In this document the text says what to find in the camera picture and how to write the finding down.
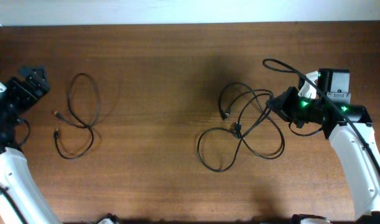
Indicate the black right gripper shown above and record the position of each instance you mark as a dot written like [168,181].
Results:
[282,104]

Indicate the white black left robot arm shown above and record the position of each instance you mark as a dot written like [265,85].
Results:
[20,199]

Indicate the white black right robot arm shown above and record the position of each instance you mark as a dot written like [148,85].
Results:
[324,98]

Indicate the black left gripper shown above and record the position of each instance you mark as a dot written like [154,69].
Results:
[40,87]

